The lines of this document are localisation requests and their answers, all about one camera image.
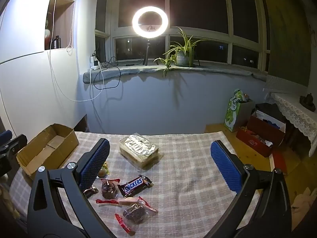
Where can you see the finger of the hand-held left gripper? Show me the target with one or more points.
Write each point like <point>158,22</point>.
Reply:
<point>5,135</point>

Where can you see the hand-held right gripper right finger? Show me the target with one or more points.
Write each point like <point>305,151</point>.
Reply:
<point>225,163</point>

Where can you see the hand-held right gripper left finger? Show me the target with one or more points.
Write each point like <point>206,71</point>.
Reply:
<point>95,163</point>

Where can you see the green snack packet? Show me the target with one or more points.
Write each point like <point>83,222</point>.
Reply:
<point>105,167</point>

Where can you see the small dark snack packet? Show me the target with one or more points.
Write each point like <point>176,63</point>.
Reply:
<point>91,191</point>

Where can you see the clear dark candy packet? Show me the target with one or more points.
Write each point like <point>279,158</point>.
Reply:
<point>109,189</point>

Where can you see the brown cardboard box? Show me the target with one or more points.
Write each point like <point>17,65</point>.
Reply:
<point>69,143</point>

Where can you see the brown chocolate bar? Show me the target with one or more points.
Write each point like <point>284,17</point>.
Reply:
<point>133,184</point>

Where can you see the red-ended sausage stick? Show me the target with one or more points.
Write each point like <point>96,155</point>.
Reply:
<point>123,201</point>

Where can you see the red-edged dark candy packet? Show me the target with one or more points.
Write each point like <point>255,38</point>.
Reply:
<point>135,213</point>

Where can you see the red cardboard box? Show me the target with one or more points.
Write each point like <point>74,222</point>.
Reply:
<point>255,141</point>

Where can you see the checked tablecloth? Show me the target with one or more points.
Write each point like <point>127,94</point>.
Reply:
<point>185,178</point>

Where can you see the grey cardboard box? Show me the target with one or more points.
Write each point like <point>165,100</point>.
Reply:
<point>246,112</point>

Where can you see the white cabinet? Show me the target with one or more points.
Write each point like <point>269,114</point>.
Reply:
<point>29,84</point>

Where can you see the black cloth bundle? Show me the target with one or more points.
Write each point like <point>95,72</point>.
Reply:
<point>270,109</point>

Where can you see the pale crumpled cloth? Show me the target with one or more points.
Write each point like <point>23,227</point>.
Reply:
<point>302,198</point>

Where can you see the white lace tablecloth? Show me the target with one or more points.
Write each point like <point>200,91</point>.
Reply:
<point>294,111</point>

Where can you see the white power strip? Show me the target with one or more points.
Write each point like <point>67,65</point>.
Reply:
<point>95,67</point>

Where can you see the dark figurine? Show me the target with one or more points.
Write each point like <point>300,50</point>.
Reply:
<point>308,101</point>

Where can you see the dark bottle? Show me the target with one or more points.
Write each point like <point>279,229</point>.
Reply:
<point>57,43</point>

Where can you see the red vase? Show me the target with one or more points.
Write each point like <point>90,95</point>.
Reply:
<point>47,38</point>

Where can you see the grey windowsill cloth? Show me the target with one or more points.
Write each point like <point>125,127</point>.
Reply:
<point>148,69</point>

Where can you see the potted spider plant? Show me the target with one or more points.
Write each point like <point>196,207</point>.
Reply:
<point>183,57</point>

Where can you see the black light tripod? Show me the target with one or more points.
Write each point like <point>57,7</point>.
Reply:
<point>148,52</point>

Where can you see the green curtain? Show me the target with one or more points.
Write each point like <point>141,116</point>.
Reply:
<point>287,34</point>

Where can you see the white window frame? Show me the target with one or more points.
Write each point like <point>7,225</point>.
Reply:
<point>223,39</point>

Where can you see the wooden wall shelf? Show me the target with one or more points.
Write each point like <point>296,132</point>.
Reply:
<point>63,22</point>

